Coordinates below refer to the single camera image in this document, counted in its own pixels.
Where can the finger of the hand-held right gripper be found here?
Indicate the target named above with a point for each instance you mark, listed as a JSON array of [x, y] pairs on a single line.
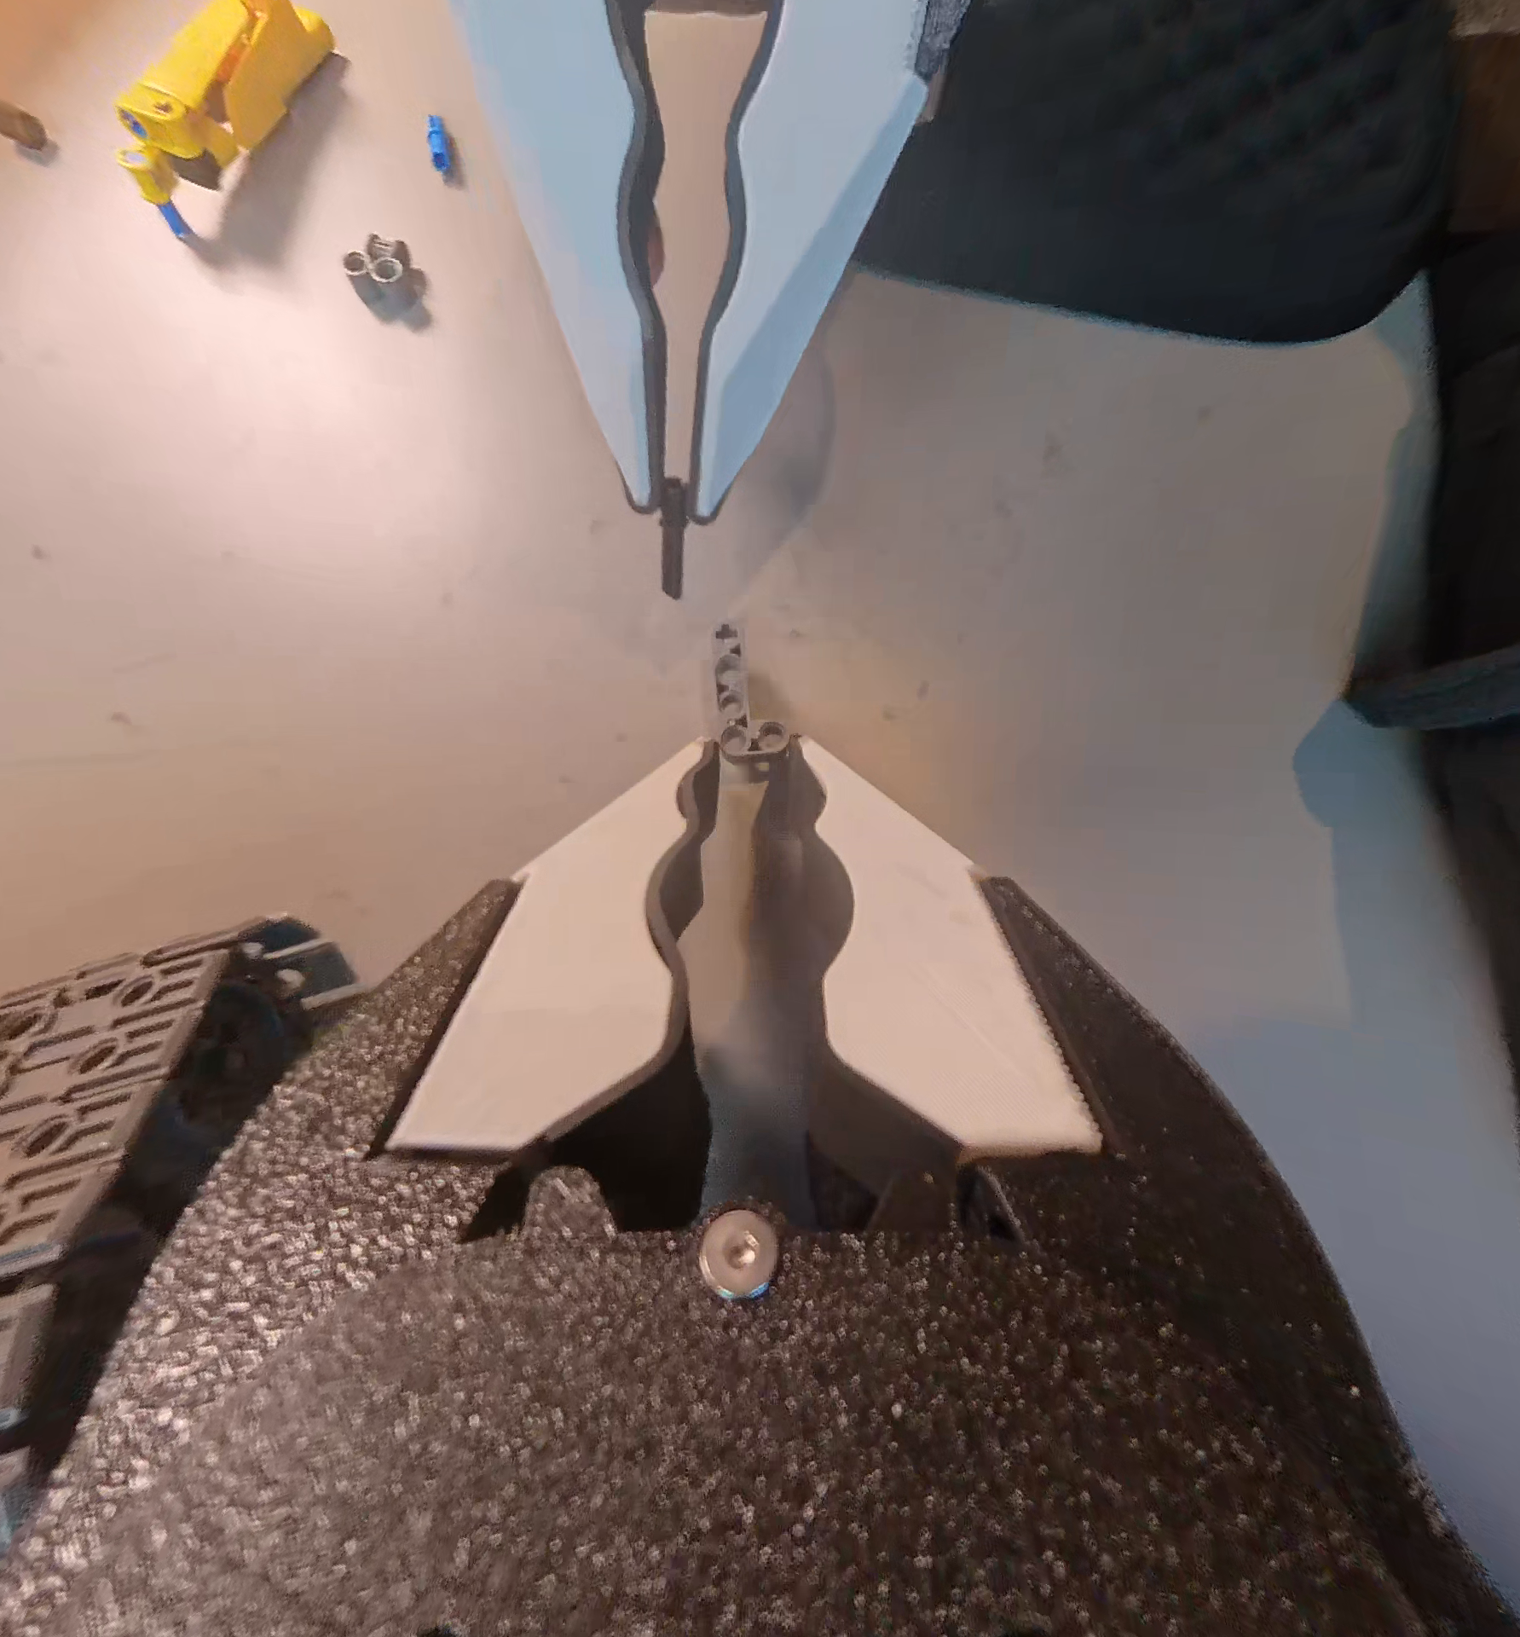
[[823, 154], [567, 154]]

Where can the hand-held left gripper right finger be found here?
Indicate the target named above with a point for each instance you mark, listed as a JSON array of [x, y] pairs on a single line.
[[952, 998]]

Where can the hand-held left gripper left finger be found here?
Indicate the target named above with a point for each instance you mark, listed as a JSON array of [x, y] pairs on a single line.
[[555, 998]]

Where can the small blue pin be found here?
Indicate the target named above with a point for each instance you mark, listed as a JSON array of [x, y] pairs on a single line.
[[439, 147]]

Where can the grey bent beam piece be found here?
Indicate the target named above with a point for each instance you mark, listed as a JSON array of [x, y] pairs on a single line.
[[739, 704]]

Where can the small black pin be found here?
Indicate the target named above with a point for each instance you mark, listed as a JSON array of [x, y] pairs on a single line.
[[672, 543]]

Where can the grey desk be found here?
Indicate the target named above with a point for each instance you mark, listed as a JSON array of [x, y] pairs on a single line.
[[326, 639]]

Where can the small grey connector piece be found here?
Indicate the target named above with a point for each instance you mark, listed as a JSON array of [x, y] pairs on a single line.
[[383, 266]]

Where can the small yellow block assembly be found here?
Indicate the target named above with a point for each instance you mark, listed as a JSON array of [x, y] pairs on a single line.
[[222, 77]]

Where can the yellow toy tracked robot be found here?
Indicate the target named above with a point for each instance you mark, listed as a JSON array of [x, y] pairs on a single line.
[[70, 1152]]

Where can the small brown round piece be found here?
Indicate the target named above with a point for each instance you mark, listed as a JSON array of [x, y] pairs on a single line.
[[17, 123]]

